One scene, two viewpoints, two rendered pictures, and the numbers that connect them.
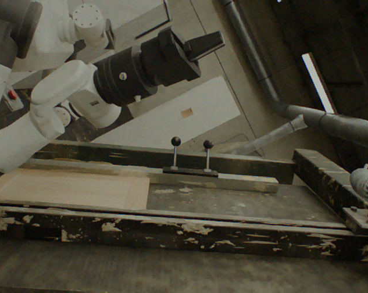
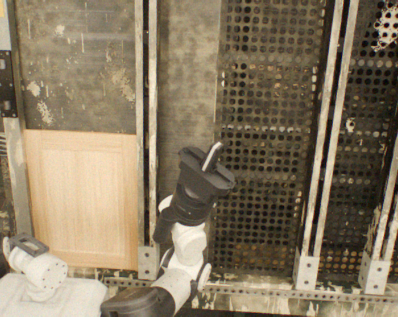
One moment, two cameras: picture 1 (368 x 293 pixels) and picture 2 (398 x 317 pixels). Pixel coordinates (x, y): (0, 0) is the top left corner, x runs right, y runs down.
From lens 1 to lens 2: 0.95 m
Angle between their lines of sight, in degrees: 75
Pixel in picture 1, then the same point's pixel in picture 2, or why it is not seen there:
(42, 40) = (99, 290)
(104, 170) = (26, 179)
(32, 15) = (153, 298)
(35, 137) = not seen: hidden behind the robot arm
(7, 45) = (162, 296)
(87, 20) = (60, 271)
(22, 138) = not seen: hidden behind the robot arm
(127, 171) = (23, 155)
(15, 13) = (157, 308)
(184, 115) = not seen: outside the picture
